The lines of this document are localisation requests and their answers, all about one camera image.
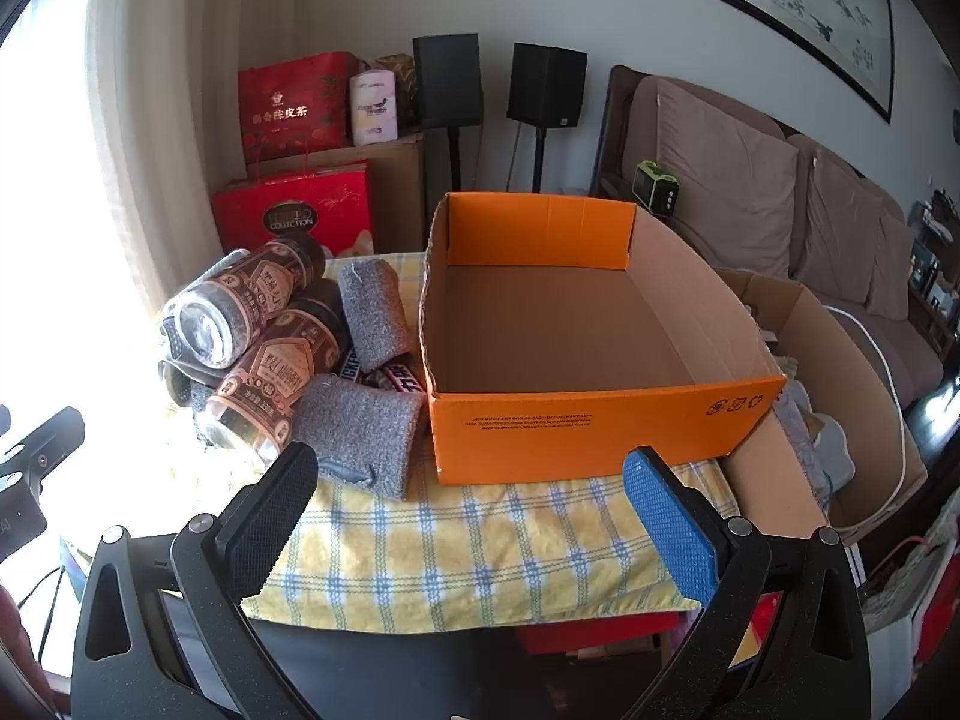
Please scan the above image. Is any brown labelled jar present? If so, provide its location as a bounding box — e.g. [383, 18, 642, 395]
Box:
[199, 298, 353, 470]
[161, 236, 327, 372]

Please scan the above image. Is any brown chocolate bar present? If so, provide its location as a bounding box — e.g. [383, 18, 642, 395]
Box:
[371, 361, 430, 400]
[336, 349, 377, 391]

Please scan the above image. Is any black speaker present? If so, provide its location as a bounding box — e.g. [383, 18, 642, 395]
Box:
[507, 43, 588, 128]
[411, 34, 482, 128]

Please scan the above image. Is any grey knit sock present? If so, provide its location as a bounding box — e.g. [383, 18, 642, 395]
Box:
[159, 356, 233, 445]
[337, 259, 415, 372]
[291, 373, 427, 500]

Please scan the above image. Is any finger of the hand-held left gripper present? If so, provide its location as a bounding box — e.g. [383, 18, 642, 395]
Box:
[0, 405, 85, 485]

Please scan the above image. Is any gold patterned gift bag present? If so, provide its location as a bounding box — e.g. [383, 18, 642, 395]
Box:
[373, 54, 418, 130]

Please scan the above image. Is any white tissue pack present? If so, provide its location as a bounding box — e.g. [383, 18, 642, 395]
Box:
[349, 69, 398, 146]

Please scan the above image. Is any brown sofa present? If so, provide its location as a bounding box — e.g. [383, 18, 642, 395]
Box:
[589, 64, 960, 421]

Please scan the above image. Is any white lace basket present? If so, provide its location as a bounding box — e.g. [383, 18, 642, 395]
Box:
[861, 495, 960, 616]

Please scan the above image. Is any open brown cardboard box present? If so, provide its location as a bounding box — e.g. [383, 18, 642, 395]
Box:
[712, 270, 929, 545]

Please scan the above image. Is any red gift box top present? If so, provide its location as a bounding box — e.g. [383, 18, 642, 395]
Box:
[238, 51, 361, 166]

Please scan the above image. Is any white cable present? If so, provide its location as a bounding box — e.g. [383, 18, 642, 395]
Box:
[823, 304, 910, 535]

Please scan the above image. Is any dark wooden shelf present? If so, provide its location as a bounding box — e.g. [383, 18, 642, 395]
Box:
[906, 187, 960, 350]

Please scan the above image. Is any brown labelled jar top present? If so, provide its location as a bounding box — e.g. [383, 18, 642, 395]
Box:
[161, 236, 327, 372]

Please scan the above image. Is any yellow checked cloth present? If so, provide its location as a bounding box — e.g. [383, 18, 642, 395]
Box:
[240, 251, 740, 627]

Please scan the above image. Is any green black portable device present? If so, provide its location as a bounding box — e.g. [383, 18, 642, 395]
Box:
[632, 160, 680, 213]

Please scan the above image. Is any small beige sofa cushion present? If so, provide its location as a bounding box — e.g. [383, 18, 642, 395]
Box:
[868, 210, 917, 325]

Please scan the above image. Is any orange cardboard box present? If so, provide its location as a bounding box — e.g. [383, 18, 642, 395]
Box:
[418, 191, 788, 486]

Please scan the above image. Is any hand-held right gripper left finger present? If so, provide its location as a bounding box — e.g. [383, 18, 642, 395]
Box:
[70, 441, 320, 720]

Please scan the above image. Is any red chocolate gift bag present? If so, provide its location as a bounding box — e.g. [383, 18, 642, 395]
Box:
[211, 163, 376, 257]

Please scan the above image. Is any grey cloth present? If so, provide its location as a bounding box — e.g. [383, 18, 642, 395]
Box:
[771, 381, 857, 500]

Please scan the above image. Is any large beige sofa cushion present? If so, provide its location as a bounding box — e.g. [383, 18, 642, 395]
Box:
[628, 77, 800, 280]

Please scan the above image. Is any large brown cardboard box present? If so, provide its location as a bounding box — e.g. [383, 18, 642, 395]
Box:
[247, 131, 427, 254]

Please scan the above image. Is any beige curtain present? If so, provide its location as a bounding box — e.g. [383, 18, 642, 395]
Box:
[84, 0, 301, 331]

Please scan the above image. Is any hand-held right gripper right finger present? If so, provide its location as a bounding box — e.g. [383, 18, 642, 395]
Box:
[621, 446, 875, 720]

